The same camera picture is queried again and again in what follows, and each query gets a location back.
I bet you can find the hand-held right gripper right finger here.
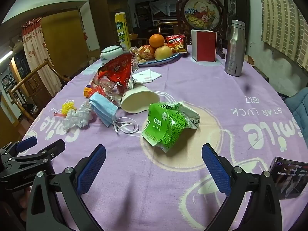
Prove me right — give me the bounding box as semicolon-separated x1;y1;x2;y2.
202;144;283;231

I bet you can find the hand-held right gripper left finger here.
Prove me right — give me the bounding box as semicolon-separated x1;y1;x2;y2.
26;144;107;231

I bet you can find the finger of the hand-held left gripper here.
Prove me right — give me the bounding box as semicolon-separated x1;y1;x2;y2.
7;139;66;167
0;136;38;160

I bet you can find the yellow wrapper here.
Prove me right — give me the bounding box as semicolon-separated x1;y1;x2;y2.
61;102;75;115

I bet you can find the blue face mask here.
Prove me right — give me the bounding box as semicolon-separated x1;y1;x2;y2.
89;92;139;134

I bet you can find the green snack bag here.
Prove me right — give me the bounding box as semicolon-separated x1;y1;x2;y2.
141;101;201;152

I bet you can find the small orange packet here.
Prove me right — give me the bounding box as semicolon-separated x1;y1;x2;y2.
83;85;94;98

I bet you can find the clear red plastic wrapper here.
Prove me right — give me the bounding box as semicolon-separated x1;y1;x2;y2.
91;76;123;104

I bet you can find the white paper cup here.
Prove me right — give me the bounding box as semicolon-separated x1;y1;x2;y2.
120;82;160;114

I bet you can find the red snack bag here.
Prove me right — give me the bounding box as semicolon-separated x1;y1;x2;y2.
97;52;140;89

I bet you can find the white rose print napkin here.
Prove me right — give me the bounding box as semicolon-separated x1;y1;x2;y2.
132;69;162;83

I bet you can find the carved wooden cabinet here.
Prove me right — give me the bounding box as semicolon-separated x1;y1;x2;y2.
24;73;52;105

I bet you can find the wooden armchair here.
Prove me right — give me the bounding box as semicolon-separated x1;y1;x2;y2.
157;21;179;37
8;60;71;123

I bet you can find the dark printed box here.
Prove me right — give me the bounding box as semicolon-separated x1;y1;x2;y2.
271;157;308;200

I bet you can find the floral door curtain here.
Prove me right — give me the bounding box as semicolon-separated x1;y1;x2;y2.
21;18;63;97

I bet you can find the blue quilted jacket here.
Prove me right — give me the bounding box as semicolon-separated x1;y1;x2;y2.
286;87;308;126

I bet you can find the white ceramic lidded jar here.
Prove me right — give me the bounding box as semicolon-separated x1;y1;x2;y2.
100;46;123;63

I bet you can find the blue rimmed fruit plate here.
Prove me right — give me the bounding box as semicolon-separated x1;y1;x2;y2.
135;52;181;67

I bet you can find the stainless steel bottle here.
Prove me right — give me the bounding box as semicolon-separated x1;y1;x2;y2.
224;19;246;77

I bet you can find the red white tissue box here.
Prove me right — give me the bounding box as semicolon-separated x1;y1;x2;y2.
191;29;217;62

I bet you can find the apple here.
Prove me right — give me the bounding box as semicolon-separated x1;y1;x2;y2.
154;45;173;60

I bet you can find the orange plastic wrapped pastry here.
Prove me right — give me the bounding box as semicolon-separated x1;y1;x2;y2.
138;45;156;60

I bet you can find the red snack packet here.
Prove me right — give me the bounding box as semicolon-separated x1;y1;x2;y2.
165;35;187;53

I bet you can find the yellow spray can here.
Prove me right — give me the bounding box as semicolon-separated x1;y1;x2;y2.
115;13;131;53

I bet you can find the orange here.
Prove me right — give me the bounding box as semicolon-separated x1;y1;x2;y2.
149;34;167;48

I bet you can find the tall wooden wardrobe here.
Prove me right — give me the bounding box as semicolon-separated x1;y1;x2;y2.
88;0;131;51

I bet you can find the round embroidered table screen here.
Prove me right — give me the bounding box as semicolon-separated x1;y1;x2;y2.
176;0;228;58

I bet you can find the brick pattern window curtain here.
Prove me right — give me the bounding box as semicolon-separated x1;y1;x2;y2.
257;0;308;68

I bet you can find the wall scroll painting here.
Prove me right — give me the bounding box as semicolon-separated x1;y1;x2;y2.
226;0;239;22

